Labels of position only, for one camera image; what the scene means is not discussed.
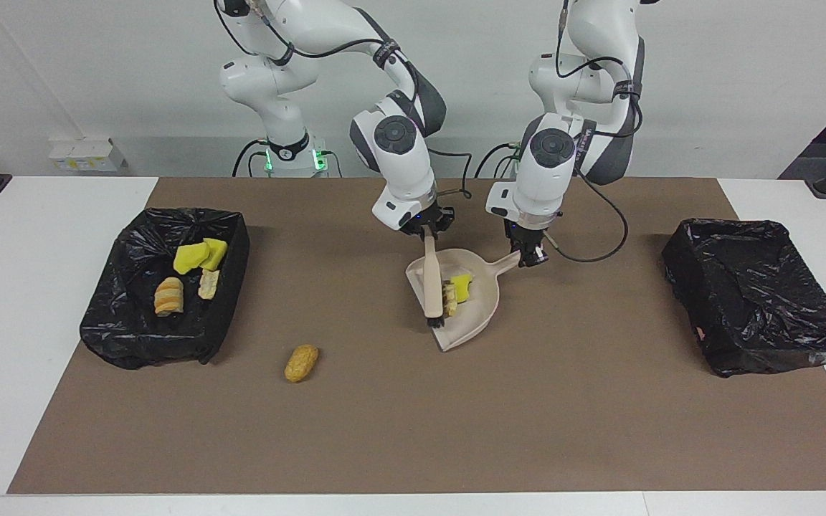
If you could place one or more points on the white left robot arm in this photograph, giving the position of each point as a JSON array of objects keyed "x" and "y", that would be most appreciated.
[{"x": 542, "y": 186}]

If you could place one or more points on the white wall socket box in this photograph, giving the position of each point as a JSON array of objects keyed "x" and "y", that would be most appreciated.
[{"x": 87, "y": 154}]

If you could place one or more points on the beige brush black bristles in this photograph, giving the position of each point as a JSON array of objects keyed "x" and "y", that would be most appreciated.
[{"x": 431, "y": 279}]

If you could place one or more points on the beige striped bread piece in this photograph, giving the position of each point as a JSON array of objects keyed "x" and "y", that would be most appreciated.
[{"x": 169, "y": 297}]

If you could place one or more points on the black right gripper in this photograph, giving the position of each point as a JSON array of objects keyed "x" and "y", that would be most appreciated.
[{"x": 431, "y": 222}]

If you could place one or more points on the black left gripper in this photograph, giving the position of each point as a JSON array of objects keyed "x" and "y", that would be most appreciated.
[{"x": 525, "y": 233}]

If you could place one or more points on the black bag lined bin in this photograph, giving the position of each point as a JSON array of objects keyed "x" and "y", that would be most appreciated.
[
  {"x": 757, "y": 294},
  {"x": 126, "y": 337}
]

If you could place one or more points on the brown table mat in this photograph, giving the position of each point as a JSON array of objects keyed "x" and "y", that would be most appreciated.
[{"x": 599, "y": 430}]

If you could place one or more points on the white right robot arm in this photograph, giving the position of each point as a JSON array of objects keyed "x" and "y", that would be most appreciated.
[{"x": 402, "y": 172}]

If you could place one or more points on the brown peanut shaped bread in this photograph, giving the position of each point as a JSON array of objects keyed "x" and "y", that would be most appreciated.
[{"x": 301, "y": 363}]

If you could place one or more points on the beige plastic dustpan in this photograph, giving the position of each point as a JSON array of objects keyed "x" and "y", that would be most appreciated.
[{"x": 481, "y": 301}]

